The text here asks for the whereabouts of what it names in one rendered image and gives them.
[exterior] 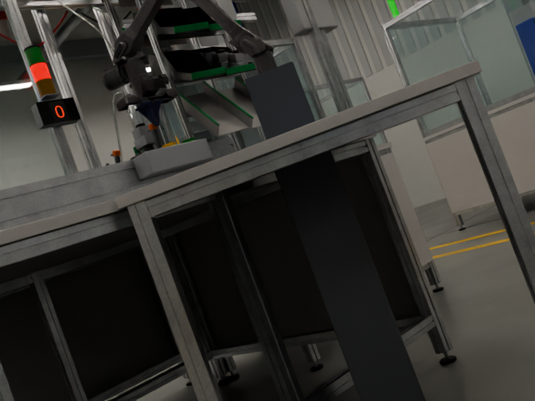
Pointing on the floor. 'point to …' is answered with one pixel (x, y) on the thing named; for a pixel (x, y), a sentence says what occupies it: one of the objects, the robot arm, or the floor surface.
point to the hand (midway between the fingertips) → (153, 115)
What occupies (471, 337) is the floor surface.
